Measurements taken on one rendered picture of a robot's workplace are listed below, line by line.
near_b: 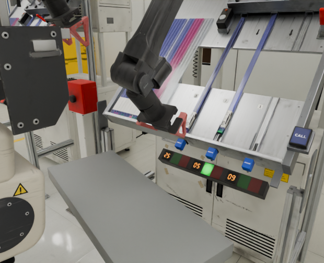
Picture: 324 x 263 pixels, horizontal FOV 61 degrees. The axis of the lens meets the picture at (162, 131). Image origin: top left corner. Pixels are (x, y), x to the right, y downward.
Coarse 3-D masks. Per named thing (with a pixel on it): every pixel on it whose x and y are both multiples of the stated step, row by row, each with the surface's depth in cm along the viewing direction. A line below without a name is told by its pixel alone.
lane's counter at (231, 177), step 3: (228, 171) 76; (231, 171) 76; (228, 174) 76; (231, 174) 76; (234, 174) 75; (237, 174) 75; (228, 177) 75; (231, 177) 75; (234, 177) 75; (225, 180) 75; (228, 180) 75; (231, 180) 75; (234, 180) 74; (234, 183) 74
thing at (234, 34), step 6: (240, 18) 102; (240, 24) 100; (234, 36) 98; (228, 42) 98; (228, 48) 97; (222, 54) 96; (222, 60) 95; (216, 66) 95; (216, 72) 93; (210, 78) 93; (210, 84) 92; (204, 90) 92; (204, 96) 90; (198, 102) 90; (198, 108) 89; (186, 132) 86
